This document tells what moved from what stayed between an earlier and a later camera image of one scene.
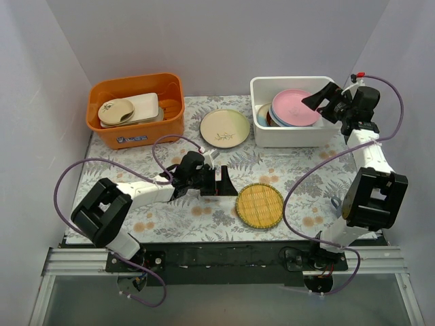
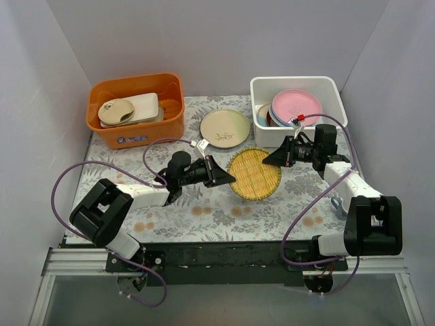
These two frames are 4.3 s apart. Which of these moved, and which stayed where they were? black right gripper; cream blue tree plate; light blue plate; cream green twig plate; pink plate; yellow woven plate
Moved: yellow woven plate; black right gripper
Stayed: cream blue tree plate; pink plate; light blue plate; cream green twig plate
